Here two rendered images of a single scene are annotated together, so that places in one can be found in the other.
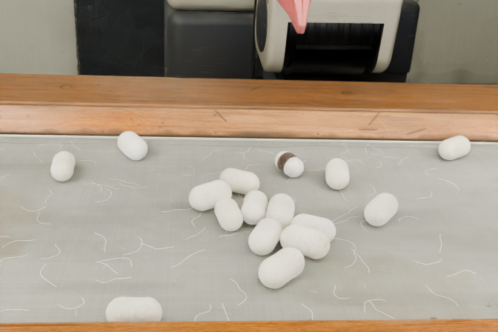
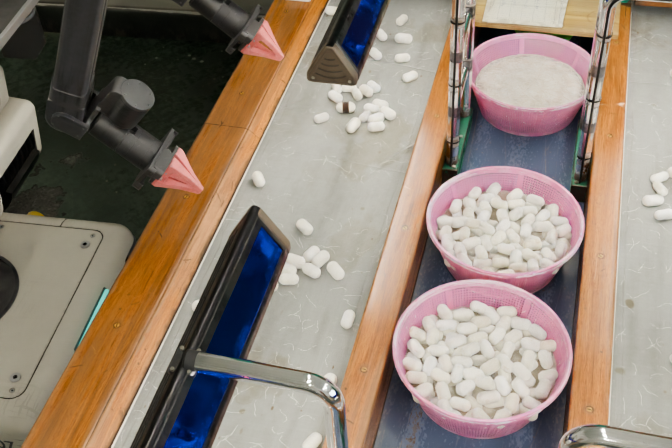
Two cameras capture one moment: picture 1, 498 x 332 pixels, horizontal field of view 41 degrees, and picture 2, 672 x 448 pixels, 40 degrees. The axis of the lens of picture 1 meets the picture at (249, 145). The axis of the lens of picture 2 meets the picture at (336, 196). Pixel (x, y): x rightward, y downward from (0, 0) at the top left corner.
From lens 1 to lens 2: 1.29 m
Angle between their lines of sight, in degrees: 57
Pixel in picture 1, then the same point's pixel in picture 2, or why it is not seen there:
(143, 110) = (167, 292)
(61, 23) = not seen: outside the picture
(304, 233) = (321, 256)
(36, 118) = (148, 345)
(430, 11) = not seen: outside the picture
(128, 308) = (350, 317)
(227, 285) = (333, 291)
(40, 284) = (312, 350)
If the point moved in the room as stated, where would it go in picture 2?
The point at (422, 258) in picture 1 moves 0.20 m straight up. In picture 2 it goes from (336, 227) to (330, 139)
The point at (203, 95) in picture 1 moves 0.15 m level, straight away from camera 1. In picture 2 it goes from (161, 260) to (80, 246)
